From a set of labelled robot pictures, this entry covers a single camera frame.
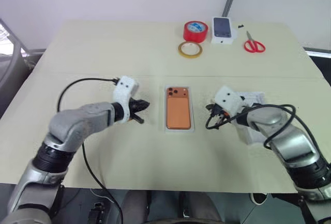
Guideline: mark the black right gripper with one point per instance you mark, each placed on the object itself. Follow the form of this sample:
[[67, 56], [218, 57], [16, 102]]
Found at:
[[219, 112]]

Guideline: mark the red tape roll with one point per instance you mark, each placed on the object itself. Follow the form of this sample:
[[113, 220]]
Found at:
[[194, 36]]

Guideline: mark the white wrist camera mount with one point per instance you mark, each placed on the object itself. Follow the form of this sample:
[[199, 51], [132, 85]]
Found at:
[[228, 99], [126, 87]]

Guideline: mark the black table with white edge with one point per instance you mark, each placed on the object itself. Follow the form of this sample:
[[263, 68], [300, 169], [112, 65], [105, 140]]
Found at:
[[319, 58]]

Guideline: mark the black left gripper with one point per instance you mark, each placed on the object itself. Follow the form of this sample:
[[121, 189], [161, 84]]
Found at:
[[134, 106]]

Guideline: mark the orange smartphone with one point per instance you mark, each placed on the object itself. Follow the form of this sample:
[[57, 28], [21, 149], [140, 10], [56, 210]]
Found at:
[[179, 110]]

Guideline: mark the white shoe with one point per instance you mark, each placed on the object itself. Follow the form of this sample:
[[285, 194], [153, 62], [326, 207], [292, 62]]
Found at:
[[258, 199]]

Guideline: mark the white plastic packaging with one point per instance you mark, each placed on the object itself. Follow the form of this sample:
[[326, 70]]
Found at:
[[256, 97]]

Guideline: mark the grey rounded shape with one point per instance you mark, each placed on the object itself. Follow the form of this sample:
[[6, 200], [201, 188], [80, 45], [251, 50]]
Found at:
[[204, 208], [134, 208]]

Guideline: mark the yellow tape roll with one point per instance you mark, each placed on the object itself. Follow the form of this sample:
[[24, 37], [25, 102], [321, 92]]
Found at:
[[189, 57]]

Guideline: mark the black bracket under table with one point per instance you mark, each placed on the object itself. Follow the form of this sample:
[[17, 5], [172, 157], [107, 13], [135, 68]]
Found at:
[[96, 212]]

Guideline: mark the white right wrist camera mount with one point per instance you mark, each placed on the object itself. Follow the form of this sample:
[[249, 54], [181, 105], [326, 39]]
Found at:
[[228, 99]]

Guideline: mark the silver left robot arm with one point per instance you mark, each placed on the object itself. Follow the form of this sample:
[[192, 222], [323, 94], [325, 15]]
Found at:
[[77, 123]]

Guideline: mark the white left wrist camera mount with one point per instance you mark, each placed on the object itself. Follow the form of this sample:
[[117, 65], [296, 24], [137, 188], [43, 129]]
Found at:
[[126, 87]]

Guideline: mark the grey chair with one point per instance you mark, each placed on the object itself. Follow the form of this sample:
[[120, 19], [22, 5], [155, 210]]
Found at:
[[10, 61]]

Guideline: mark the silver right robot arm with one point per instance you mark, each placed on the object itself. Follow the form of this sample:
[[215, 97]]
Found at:
[[292, 136]]

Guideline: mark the small black clip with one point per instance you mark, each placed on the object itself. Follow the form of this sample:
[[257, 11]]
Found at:
[[240, 26]]

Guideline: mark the white box with phone print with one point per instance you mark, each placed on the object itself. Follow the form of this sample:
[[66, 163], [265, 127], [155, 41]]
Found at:
[[222, 28]]

